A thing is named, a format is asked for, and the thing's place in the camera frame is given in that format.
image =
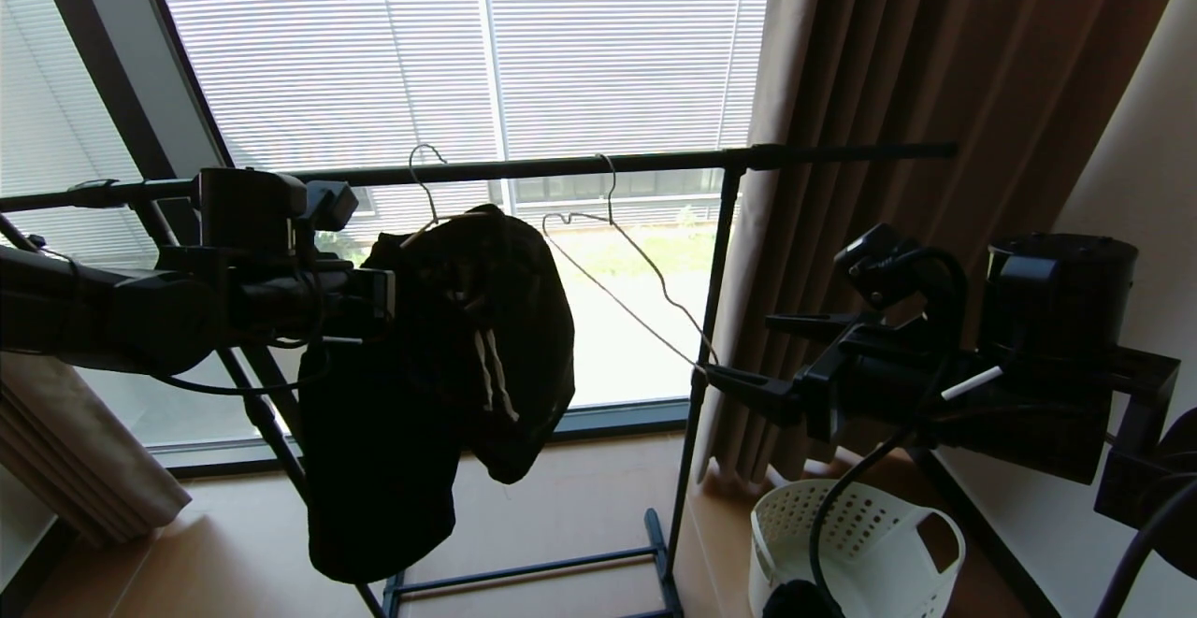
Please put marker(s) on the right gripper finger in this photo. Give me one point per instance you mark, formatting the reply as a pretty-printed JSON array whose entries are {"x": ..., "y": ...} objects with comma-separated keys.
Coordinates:
[
  {"x": 814, "y": 323},
  {"x": 757, "y": 398}
]

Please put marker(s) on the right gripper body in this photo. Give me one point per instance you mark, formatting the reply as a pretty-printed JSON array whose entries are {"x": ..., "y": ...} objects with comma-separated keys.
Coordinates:
[{"x": 879, "y": 384}]

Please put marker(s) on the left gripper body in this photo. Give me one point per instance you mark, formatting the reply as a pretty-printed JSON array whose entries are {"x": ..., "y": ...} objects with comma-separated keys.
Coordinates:
[{"x": 309, "y": 300}]

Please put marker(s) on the pink clothes hanger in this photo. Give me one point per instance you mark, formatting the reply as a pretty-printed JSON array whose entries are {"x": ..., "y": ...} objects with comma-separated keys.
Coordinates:
[
  {"x": 425, "y": 193},
  {"x": 645, "y": 263}
]

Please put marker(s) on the black garment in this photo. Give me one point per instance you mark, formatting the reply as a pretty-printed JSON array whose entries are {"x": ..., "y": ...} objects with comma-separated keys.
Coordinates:
[
  {"x": 393, "y": 459},
  {"x": 800, "y": 601}
]

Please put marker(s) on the white laundry basket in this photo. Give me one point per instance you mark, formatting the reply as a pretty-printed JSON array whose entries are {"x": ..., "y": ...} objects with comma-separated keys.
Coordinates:
[{"x": 888, "y": 553}]

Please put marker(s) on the black clothes rack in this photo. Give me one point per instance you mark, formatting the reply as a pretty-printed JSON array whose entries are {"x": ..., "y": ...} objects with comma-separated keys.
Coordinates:
[{"x": 561, "y": 167}]

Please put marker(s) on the window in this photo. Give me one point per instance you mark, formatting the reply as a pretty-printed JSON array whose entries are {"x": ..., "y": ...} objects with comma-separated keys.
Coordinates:
[{"x": 327, "y": 57}]

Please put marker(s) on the brown curtain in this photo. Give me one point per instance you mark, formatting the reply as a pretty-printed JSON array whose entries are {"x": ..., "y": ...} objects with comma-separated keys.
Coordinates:
[
  {"x": 84, "y": 468},
  {"x": 888, "y": 85}
]

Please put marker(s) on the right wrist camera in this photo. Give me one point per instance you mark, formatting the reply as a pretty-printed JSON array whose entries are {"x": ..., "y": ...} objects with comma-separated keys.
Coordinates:
[{"x": 879, "y": 258}]

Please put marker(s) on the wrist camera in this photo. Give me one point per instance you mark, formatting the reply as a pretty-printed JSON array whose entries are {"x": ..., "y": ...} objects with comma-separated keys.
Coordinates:
[
  {"x": 879, "y": 258},
  {"x": 329, "y": 205}
]

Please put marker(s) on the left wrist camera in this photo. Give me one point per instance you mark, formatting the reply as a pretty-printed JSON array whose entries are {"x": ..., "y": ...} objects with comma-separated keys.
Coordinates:
[{"x": 329, "y": 205}]

